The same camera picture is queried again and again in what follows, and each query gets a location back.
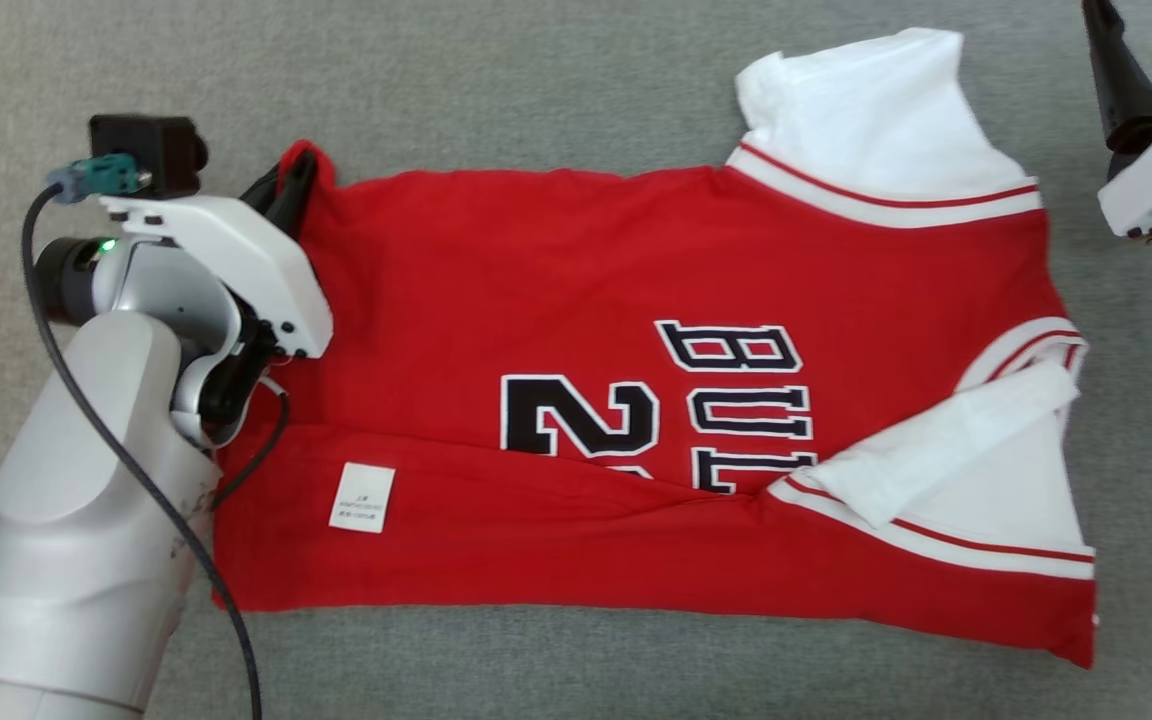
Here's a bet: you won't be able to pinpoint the short thin black cable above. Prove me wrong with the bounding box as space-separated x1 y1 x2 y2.
210 380 293 513

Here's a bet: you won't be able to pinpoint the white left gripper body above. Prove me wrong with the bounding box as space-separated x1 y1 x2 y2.
100 194 335 360

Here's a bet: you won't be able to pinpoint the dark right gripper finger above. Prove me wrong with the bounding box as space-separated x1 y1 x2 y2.
1080 0 1152 153

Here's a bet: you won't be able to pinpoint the red basketball jersey white sleeves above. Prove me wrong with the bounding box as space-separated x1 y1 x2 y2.
210 27 1099 670

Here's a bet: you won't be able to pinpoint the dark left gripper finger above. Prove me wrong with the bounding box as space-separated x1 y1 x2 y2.
265 149 320 242
238 164 283 214

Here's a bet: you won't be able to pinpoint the black cable with teal plug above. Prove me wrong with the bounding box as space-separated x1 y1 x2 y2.
21 155 267 720

